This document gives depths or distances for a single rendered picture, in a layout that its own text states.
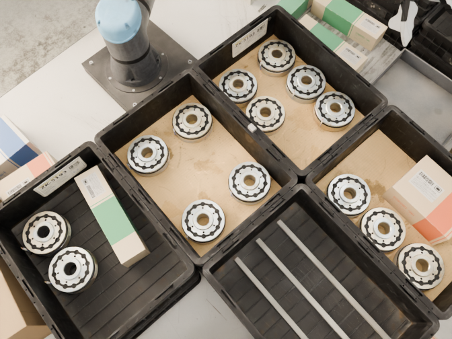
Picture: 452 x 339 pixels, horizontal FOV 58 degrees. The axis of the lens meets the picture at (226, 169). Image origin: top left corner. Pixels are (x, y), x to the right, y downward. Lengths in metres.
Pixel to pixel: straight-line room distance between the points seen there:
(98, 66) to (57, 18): 1.24
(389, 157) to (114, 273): 0.73
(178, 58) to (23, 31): 1.42
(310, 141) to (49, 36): 1.76
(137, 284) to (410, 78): 1.00
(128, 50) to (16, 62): 1.37
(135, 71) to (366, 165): 0.68
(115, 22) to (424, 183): 0.84
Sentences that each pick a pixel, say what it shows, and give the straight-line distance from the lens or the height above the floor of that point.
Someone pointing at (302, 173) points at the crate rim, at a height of 0.93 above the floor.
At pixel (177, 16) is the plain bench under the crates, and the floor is 0.70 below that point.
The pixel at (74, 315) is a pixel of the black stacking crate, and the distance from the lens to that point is 1.03.
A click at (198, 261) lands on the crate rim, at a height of 0.93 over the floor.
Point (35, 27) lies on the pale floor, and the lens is 2.57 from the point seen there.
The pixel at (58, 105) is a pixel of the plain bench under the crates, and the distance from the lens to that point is 1.37.
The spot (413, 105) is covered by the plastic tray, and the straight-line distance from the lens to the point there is 1.36.
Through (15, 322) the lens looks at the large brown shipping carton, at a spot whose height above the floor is 0.90.
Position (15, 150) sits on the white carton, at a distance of 1.25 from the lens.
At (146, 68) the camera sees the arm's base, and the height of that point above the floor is 0.81.
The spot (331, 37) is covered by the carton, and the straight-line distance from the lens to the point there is 1.35.
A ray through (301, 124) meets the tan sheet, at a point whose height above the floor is 0.83.
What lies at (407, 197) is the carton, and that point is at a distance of 1.01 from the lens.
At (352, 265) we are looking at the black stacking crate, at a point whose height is 0.83.
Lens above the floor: 1.80
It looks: 70 degrees down
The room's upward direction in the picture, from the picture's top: 3 degrees counter-clockwise
